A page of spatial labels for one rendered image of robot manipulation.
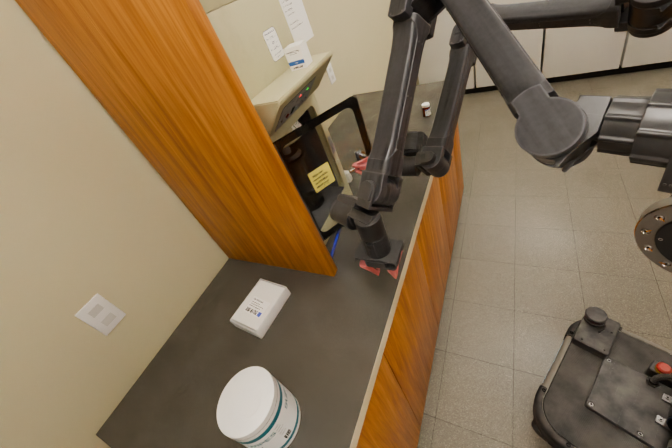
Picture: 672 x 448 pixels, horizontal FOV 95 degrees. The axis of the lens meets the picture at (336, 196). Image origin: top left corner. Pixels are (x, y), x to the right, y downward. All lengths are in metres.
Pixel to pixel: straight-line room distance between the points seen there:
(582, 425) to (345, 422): 0.96
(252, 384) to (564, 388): 1.19
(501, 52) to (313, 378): 0.81
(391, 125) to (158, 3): 0.48
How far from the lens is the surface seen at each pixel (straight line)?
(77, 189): 1.08
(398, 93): 0.64
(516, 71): 0.55
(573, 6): 0.99
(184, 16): 0.69
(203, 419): 1.03
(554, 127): 0.48
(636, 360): 1.71
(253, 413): 0.77
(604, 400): 1.60
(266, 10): 0.98
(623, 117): 0.49
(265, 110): 0.78
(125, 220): 1.13
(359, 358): 0.88
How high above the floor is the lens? 1.72
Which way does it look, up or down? 36 degrees down
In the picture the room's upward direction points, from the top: 23 degrees counter-clockwise
